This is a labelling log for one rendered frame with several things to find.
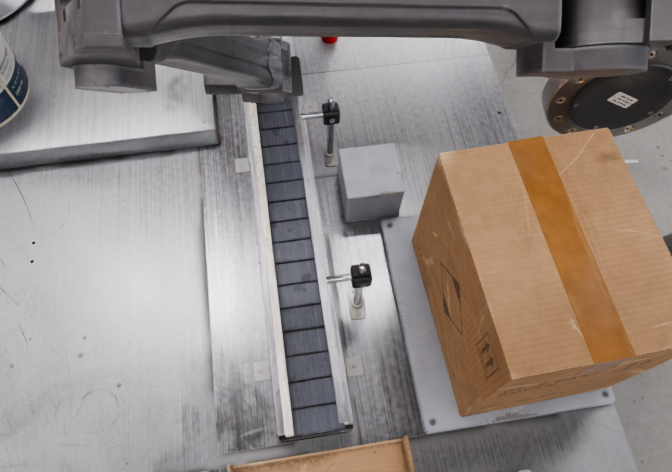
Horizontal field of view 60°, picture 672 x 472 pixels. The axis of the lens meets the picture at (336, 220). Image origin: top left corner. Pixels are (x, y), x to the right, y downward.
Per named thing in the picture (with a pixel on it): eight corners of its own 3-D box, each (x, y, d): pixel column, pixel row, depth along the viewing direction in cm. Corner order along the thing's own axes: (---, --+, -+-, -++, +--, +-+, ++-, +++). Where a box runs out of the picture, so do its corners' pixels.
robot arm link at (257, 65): (120, 84, 42) (108, -74, 41) (53, 88, 44) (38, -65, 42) (297, 107, 84) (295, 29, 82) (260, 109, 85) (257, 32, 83)
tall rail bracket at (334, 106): (298, 151, 111) (295, 95, 96) (336, 146, 111) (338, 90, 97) (301, 165, 109) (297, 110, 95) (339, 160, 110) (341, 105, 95)
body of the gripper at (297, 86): (237, 63, 97) (234, 58, 90) (298, 57, 98) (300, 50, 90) (243, 103, 98) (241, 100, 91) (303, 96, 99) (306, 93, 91)
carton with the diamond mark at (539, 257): (410, 239, 101) (438, 151, 77) (542, 217, 103) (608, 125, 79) (460, 418, 87) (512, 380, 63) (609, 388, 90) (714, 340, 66)
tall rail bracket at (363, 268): (321, 299, 97) (320, 261, 83) (363, 293, 98) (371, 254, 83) (323, 318, 96) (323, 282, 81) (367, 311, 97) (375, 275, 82)
